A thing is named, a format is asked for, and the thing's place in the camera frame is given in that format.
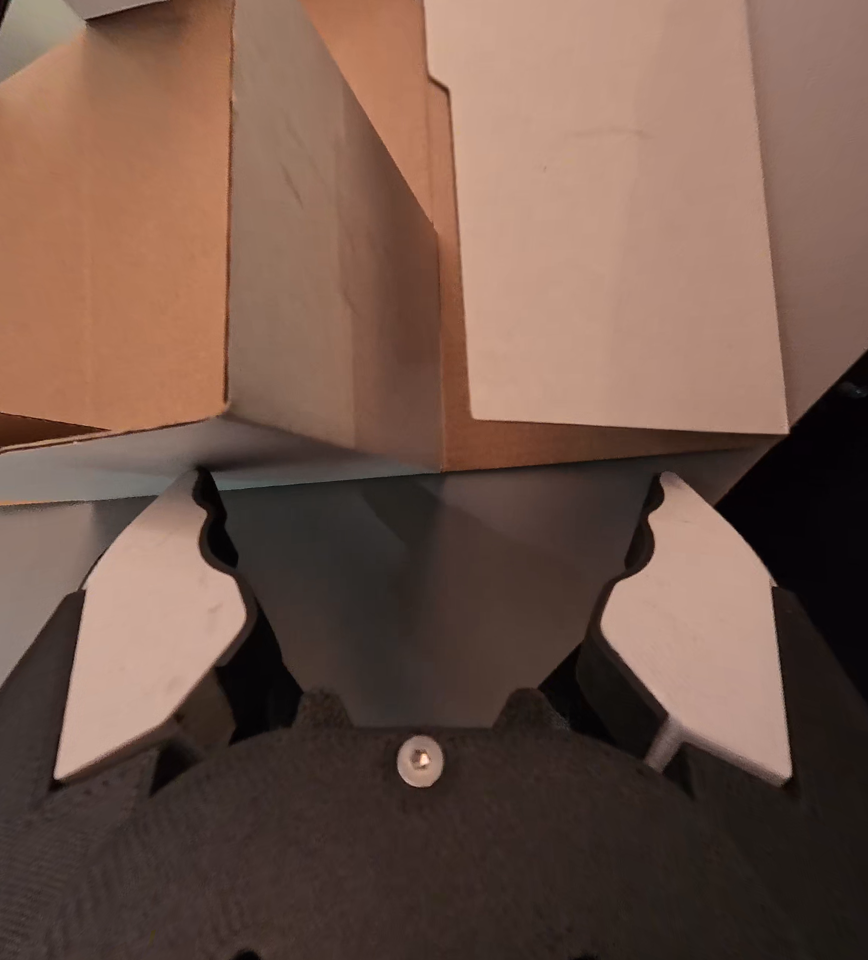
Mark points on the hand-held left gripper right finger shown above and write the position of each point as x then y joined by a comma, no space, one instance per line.
704,645

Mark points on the white and brown cardboard box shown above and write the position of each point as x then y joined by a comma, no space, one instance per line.
591,225

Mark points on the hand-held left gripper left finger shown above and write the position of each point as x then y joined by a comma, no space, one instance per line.
148,637

